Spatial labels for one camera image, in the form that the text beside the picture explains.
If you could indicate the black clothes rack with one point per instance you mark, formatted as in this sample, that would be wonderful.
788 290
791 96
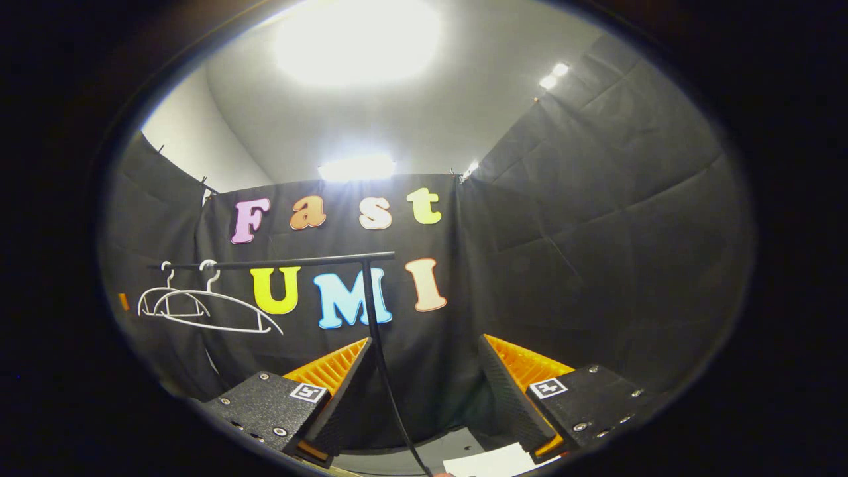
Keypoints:
298 261

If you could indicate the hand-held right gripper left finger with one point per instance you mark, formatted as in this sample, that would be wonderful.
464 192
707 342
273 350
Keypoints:
348 397

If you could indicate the large ceiling light panel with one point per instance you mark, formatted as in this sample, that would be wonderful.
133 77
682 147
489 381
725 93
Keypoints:
358 40

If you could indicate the white paper sheet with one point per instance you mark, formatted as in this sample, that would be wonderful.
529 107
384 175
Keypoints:
497 462

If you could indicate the black backdrop cloth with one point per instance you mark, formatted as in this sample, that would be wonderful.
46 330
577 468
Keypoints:
596 232

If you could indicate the white plastic hanger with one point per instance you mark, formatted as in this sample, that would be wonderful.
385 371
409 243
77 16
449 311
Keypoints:
213 291
168 287

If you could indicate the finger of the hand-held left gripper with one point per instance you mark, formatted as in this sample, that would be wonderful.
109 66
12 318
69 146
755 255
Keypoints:
124 302

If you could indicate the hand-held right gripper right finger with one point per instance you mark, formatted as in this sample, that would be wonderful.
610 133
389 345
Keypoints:
503 397

